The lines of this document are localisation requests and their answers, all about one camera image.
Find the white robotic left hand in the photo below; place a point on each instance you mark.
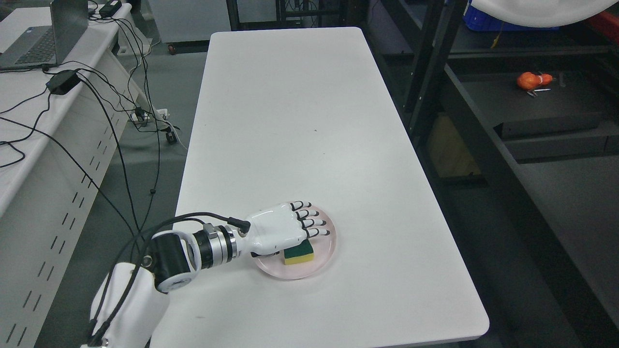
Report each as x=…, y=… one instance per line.
x=280, y=227

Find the green and yellow sponge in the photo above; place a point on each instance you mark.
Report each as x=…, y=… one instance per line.
x=301, y=253

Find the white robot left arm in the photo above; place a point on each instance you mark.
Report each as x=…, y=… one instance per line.
x=131, y=301

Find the orange toy on shelf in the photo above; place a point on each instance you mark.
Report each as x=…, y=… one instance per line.
x=529, y=81

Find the pink plate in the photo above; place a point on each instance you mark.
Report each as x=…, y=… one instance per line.
x=324, y=247

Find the white power strip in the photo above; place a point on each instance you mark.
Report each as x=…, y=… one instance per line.
x=141, y=117

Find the white side desk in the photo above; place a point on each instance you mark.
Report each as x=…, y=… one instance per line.
x=48, y=180

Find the black power adapter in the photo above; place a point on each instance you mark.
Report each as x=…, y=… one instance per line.
x=63, y=82
x=109, y=9

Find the black metal shelving rack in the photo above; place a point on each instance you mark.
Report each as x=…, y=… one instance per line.
x=528, y=180

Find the grey laptop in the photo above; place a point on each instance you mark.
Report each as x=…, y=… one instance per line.
x=48, y=45

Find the blue plastic bin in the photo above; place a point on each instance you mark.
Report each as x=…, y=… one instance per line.
x=479, y=21

